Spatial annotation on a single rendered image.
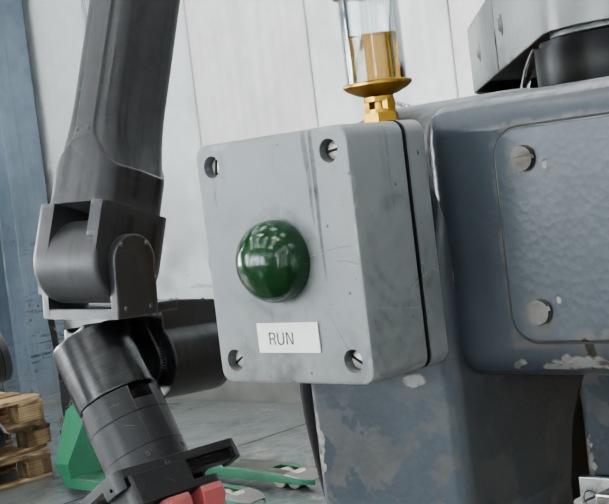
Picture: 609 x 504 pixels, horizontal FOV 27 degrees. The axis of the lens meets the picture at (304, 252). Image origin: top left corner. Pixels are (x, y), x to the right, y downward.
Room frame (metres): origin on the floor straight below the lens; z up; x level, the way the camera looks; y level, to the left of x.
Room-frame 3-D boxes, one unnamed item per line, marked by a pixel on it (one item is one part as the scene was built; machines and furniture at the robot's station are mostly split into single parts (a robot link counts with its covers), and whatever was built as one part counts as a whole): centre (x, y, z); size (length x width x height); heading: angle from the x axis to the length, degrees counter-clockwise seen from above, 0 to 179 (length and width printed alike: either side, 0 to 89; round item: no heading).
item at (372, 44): (0.52, -0.04, 1.37); 0.03 x 0.02 x 0.03; 48
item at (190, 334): (0.89, 0.12, 1.23); 0.11 x 0.09 x 0.12; 139
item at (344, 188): (0.47, -0.01, 1.28); 0.08 x 0.05 x 0.09; 48
